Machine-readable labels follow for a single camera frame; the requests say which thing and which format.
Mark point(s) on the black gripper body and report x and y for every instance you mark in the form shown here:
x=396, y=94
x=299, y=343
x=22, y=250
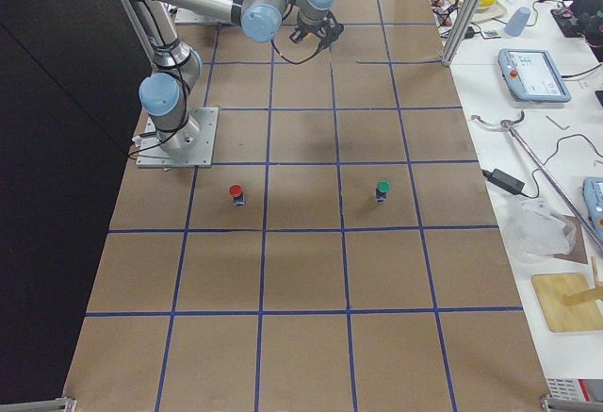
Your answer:
x=304, y=31

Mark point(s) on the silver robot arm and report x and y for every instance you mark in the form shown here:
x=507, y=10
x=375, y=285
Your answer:
x=177, y=66

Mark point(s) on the wooden stick stand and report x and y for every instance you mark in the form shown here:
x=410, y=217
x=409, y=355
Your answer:
x=588, y=295

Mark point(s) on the blue plastic cup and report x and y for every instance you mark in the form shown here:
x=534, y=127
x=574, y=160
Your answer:
x=517, y=23

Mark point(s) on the metal grabber stick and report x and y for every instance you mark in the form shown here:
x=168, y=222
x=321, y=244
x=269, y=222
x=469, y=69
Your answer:
x=510, y=126

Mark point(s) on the blue teach pendant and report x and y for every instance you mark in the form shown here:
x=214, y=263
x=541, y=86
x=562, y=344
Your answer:
x=532, y=76

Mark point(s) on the black power adapter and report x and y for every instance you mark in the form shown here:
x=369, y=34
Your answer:
x=504, y=181

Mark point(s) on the clear plastic bag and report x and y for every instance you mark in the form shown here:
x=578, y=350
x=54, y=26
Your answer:
x=533, y=227

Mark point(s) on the wooden board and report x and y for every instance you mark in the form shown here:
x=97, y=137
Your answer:
x=560, y=318

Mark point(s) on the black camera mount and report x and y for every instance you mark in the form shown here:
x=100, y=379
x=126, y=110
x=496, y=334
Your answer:
x=335, y=30

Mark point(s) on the aluminium frame post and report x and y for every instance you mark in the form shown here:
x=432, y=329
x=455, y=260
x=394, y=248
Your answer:
x=457, y=32

